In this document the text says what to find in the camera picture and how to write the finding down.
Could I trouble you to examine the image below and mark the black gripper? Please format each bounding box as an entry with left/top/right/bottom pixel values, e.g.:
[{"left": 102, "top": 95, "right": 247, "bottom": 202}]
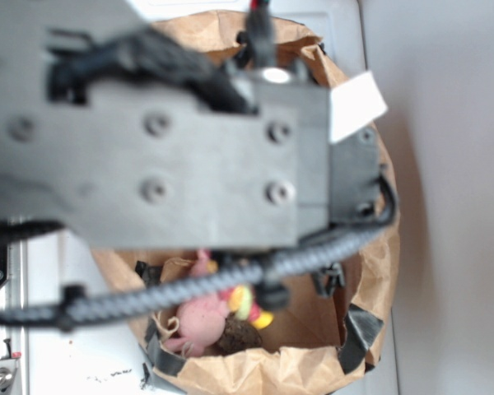
[{"left": 0, "top": 1, "right": 388, "bottom": 250}]

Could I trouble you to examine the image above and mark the multicolored braided rope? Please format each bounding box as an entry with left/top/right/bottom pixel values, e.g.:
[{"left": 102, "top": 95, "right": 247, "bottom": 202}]
[{"left": 228, "top": 284, "right": 275, "bottom": 330}]

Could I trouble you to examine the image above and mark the pink plush toy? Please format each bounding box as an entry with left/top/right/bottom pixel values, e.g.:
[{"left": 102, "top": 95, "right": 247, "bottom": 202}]
[{"left": 164, "top": 249, "right": 235, "bottom": 358}]

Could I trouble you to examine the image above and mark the black tape strip left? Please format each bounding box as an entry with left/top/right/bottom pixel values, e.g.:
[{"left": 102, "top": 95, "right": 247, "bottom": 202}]
[{"left": 141, "top": 318, "right": 186, "bottom": 394}]

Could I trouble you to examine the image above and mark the black tape strip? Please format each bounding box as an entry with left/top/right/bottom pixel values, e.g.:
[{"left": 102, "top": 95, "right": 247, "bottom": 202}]
[
  {"left": 338, "top": 304, "right": 384, "bottom": 374},
  {"left": 141, "top": 318, "right": 186, "bottom": 394}
]

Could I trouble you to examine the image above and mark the brown fuzzy ball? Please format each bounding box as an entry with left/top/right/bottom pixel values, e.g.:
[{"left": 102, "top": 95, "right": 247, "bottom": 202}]
[{"left": 217, "top": 314, "right": 263, "bottom": 355}]

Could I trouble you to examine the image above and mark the white paper tag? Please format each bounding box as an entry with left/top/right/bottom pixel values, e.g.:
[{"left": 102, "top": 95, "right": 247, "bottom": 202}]
[{"left": 329, "top": 71, "right": 388, "bottom": 144}]

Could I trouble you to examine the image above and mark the brown paper bag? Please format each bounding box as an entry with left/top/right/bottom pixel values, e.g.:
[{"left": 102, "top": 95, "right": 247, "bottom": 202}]
[{"left": 91, "top": 10, "right": 400, "bottom": 394}]

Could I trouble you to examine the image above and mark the black tape strip right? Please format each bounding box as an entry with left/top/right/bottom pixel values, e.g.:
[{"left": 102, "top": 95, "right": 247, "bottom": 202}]
[{"left": 338, "top": 304, "right": 384, "bottom": 374}]

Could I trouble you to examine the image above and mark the grey braided sleeved cable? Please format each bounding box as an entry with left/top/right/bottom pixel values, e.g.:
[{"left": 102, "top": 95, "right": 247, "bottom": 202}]
[{"left": 0, "top": 224, "right": 390, "bottom": 332}]

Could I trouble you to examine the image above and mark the aluminium extrusion rail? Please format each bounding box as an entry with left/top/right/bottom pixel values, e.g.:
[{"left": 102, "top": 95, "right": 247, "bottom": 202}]
[{"left": 0, "top": 222, "right": 30, "bottom": 394}]

